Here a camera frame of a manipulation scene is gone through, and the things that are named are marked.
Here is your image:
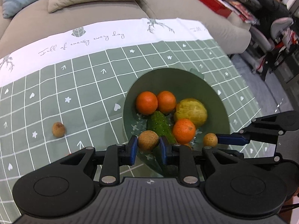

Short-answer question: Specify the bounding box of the green plastic colander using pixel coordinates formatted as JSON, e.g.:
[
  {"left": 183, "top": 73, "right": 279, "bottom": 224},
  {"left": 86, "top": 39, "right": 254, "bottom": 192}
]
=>
[{"left": 123, "top": 68, "right": 230, "bottom": 178}]

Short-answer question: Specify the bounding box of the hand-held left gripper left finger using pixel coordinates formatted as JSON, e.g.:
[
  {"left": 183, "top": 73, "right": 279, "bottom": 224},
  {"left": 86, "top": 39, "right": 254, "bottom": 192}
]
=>
[{"left": 60, "top": 135, "right": 139, "bottom": 187}]

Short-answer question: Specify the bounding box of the stack of books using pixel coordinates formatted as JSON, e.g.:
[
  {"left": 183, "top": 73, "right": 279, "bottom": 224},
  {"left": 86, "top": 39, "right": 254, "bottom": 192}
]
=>
[{"left": 215, "top": 0, "right": 264, "bottom": 25}]

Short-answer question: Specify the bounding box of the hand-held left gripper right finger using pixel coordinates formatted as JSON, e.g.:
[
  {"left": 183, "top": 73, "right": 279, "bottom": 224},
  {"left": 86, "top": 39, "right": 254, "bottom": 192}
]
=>
[{"left": 159, "top": 136, "right": 237, "bottom": 187}]

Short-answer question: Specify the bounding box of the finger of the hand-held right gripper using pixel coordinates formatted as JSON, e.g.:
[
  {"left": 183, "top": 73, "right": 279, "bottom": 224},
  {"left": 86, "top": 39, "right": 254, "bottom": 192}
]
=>
[
  {"left": 217, "top": 148, "right": 282, "bottom": 167},
  {"left": 215, "top": 110, "right": 297, "bottom": 146}
]

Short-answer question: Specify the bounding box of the green cucumber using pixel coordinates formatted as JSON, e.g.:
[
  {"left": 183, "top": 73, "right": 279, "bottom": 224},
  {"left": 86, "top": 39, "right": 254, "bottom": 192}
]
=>
[{"left": 146, "top": 111, "right": 177, "bottom": 145}]

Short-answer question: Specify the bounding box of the yellow lemon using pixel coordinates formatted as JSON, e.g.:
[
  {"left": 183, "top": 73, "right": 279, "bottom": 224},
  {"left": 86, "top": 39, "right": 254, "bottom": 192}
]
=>
[{"left": 174, "top": 99, "right": 208, "bottom": 129}]

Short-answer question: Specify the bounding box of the red box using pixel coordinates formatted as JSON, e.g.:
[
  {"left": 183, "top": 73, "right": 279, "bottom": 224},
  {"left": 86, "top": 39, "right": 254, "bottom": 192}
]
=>
[{"left": 196, "top": 0, "right": 233, "bottom": 18}]

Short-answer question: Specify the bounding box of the brown longan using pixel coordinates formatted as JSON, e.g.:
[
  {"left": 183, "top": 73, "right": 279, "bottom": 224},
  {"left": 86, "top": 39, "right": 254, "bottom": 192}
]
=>
[
  {"left": 203, "top": 133, "right": 218, "bottom": 147},
  {"left": 138, "top": 131, "right": 160, "bottom": 151},
  {"left": 52, "top": 122, "right": 67, "bottom": 138}
]

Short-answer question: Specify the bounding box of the green checked tablecloth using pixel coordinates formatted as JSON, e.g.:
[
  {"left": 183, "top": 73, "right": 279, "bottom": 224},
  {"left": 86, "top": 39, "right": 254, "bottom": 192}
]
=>
[{"left": 0, "top": 16, "right": 264, "bottom": 217}]

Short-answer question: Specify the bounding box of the beige sofa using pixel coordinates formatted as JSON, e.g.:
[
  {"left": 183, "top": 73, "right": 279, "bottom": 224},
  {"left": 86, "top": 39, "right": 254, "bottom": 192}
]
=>
[{"left": 0, "top": 0, "right": 251, "bottom": 54}]

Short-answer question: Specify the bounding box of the grey office chair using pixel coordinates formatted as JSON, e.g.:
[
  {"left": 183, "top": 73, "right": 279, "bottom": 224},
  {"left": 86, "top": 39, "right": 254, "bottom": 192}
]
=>
[{"left": 250, "top": 17, "right": 295, "bottom": 73}]

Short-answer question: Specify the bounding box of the orange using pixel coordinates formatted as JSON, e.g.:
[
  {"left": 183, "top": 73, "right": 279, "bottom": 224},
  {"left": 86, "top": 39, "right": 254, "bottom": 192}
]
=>
[
  {"left": 172, "top": 119, "right": 196, "bottom": 145},
  {"left": 136, "top": 91, "right": 158, "bottom": 115},
  {"left": 157, "top": 91, "right": 177, "bottom": 114}
]

